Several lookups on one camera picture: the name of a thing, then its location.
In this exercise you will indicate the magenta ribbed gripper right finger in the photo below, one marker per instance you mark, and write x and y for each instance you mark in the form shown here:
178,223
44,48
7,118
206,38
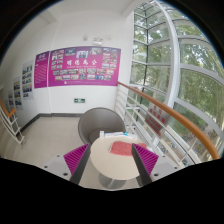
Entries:
145,161

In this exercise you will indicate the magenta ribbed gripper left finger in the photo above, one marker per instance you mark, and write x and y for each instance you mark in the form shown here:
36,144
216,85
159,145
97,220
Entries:
76,161

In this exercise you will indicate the red folded towel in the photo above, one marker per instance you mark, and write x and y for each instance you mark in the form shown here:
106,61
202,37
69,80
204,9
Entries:
121,148

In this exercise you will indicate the round white table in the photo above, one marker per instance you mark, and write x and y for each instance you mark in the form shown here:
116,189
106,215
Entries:
115,170

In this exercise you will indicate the white box on table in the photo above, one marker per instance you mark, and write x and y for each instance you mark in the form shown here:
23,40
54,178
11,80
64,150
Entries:
115,134

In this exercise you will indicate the grey tub chair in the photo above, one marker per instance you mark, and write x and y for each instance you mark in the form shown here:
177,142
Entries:
96,120

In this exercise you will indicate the red notice sign on railing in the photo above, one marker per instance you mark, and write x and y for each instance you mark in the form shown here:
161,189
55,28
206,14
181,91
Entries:
157,119

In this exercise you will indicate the green exit sign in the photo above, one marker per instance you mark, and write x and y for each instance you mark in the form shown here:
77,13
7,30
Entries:
79,100

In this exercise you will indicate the orange wooden handrail right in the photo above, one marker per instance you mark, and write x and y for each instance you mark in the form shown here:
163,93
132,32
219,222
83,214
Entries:
180,118

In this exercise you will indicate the white stair railing left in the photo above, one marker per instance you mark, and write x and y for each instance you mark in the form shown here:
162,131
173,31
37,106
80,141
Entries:
9,120

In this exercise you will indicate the large magenta photo poster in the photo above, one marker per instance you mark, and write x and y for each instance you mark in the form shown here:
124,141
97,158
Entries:
85,65

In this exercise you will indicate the white photo panel lower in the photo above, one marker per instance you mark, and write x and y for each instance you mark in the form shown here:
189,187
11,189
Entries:
17,93

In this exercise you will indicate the narrow magenta text poster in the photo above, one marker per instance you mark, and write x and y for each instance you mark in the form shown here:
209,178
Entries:
41,69

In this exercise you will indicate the white photo wall panel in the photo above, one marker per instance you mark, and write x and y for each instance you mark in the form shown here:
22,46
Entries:
27,80

